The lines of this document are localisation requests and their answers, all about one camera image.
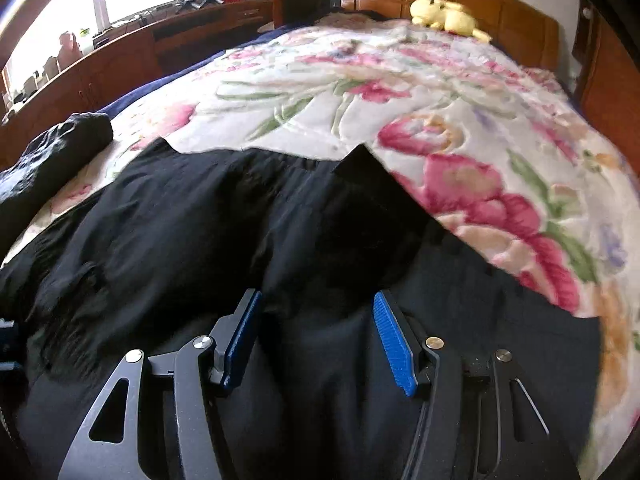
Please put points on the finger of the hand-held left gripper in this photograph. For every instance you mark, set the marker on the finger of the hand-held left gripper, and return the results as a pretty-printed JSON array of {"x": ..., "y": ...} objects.
[{"x": 9, "y": 342}]

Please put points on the yellow plush toy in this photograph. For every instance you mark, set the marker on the yellow plush toy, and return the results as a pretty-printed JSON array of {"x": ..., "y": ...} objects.
[{"x": 450, "y": 17}]

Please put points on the floral blanket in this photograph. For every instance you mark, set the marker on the floral blanket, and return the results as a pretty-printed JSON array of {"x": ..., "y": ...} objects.
[{"x": 400, "y": 90}]

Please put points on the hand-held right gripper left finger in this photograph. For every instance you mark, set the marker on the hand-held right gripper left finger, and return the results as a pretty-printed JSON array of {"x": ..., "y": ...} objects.
[{"x": 242, "y": 340}]

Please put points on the long wooden cabinet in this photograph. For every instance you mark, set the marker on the long wooden cabinet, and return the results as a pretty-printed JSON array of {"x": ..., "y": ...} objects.
[{"x": 115, "y": 67}]

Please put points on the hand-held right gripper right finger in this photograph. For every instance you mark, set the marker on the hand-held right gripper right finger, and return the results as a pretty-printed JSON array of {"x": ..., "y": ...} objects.
[{"x": 395, "y": 345}]

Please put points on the black garment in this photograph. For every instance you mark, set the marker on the black garment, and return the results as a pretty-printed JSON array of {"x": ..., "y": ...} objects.
[{"x": 50, "y": 160}]

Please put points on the large black coat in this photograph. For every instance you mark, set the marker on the large black coat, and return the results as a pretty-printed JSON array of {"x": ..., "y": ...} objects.
[{"x": 200, "y": 220}]

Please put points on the wooden headboard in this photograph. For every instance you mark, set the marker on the wooden headboard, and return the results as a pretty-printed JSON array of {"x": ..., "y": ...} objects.
[{"x": 500, "y": 7}]

